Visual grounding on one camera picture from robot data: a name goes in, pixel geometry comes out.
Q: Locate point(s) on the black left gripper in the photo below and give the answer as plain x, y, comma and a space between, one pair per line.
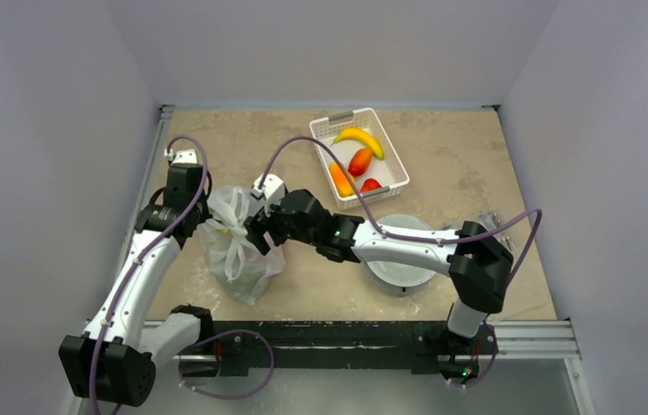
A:
205, 214

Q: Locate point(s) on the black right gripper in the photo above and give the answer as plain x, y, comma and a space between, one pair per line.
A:
269, 224

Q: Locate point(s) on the white plastic bag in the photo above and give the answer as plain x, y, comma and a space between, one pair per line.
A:
235, 262

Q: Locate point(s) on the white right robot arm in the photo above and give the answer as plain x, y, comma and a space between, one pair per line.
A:
478, 265

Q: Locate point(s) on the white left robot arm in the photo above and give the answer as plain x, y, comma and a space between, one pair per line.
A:
113, 359

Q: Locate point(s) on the orange fake papaya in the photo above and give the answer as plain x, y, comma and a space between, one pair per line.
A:
343, 181

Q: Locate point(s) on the red fake apple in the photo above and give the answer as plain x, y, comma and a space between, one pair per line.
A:
369, 184

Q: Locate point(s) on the red fake mango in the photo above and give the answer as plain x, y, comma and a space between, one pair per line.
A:
360, 162

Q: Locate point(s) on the yellow fake banana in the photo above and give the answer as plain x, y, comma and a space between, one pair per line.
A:
362, 137

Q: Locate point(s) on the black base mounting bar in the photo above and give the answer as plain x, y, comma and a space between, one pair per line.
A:
240, 350

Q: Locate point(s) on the white perforated plastic basket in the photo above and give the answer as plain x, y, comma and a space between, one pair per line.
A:
389, 172

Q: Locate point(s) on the white round perforated plate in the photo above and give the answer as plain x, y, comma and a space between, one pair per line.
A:
394, 278

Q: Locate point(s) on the clear plastic screw box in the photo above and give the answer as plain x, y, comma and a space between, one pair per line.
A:
488, 219

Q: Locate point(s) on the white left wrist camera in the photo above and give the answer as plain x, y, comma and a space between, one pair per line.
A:
181, 157

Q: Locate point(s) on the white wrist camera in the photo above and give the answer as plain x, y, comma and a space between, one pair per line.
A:
181, 157
267, 191

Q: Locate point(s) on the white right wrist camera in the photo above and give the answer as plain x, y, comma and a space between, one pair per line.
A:
267, 191

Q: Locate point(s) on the aluminium table edge rail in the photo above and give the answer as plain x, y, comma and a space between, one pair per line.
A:
165, 113

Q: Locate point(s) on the aluminium front frame rail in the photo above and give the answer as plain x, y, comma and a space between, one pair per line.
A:
541, 340

